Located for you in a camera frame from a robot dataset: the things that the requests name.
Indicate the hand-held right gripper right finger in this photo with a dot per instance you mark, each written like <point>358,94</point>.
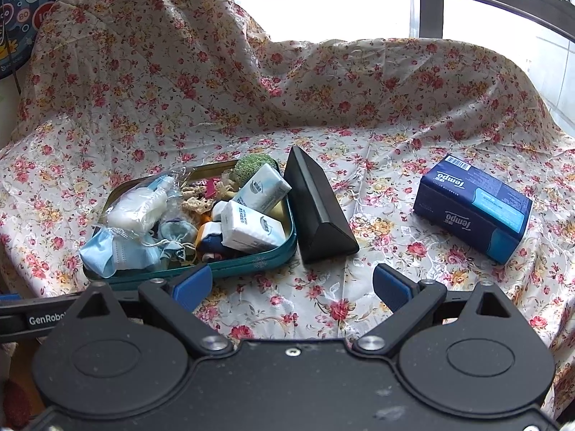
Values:
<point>391,287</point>

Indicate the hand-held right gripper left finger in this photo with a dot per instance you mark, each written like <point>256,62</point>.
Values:
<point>193,285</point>

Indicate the navy and orange sock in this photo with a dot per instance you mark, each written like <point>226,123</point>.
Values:
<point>213,242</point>

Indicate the teal metal tin tray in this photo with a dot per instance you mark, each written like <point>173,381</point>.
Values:
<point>251,265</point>

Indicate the white pocket tissue pack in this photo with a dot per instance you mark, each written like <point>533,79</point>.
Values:
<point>251,229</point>
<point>263,191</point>

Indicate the light blue face mask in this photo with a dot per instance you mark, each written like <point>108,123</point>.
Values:
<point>117,251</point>

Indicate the clear bag of cotton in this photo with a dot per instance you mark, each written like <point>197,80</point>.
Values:
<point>134,211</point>

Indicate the small white bottle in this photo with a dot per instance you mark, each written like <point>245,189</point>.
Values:
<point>161,185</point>

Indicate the clear plastic bag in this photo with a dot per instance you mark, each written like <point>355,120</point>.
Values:
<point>193,177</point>

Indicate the green fluffy scrunchie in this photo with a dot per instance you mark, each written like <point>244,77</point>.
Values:
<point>249,168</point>

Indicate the black triangular glasses case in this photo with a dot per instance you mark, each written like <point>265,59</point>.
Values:
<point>319,215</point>

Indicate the blue tissue pack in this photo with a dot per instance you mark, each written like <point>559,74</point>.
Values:
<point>467,206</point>

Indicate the floral printed cloth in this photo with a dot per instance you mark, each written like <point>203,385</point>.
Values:
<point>359,98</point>

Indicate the colourful dart board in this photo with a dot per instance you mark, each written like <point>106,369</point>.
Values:
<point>22,9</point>

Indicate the dark window frame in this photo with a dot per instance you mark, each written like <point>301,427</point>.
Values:
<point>429,9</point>

